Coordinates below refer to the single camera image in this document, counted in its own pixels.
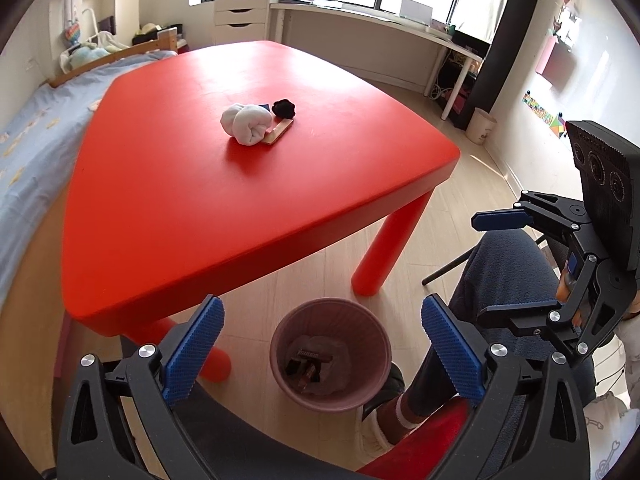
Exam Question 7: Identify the white drawer cabinet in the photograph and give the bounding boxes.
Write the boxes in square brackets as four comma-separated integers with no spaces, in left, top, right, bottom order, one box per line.
[213,0,270,44]

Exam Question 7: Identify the bed with blue sheet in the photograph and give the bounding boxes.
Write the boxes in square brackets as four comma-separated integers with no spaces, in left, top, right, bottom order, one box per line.
[0,49,175,298]

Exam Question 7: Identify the pink trash bin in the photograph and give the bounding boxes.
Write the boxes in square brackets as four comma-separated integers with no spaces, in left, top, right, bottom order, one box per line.
[269,298,392,413]

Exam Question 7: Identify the black plastic block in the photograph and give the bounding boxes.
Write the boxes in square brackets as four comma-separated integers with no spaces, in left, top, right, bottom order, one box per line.
[285,359,321,392]

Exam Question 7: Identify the white waste bin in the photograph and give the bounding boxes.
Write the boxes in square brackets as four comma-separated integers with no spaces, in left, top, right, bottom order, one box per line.
[465,107,497,145]

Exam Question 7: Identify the white desk by window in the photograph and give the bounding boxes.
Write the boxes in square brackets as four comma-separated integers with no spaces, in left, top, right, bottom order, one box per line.
[270,2,482,119]

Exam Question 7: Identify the small black sock ball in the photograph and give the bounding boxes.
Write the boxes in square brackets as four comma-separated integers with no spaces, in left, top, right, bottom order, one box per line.
[271,99,296,119]

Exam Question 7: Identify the person's dark trouser leg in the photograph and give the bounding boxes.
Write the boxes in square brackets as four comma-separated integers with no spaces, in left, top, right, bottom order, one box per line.
[399,228,601,411]

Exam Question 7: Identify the red box with white text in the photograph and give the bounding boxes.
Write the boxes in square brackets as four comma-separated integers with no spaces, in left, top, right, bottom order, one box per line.
[294,349,333,366]

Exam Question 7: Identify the person's shoe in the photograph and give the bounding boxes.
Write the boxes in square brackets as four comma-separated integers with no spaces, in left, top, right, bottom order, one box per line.
[356,363,422,464]

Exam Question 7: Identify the white patterned sleeve forearm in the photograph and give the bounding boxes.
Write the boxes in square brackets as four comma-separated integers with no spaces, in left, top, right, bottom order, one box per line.
[584,318,640,479]

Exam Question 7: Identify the red plastic table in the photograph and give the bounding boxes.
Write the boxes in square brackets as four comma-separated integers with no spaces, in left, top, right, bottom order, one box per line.
[60,39,462,384]

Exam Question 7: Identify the white sock ball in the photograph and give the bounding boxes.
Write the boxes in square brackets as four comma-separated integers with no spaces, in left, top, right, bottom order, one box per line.
[220,103,273,146]

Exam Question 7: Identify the wooden stick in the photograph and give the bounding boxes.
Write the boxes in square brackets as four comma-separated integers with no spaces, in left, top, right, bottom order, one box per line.
[262,118,294,145]

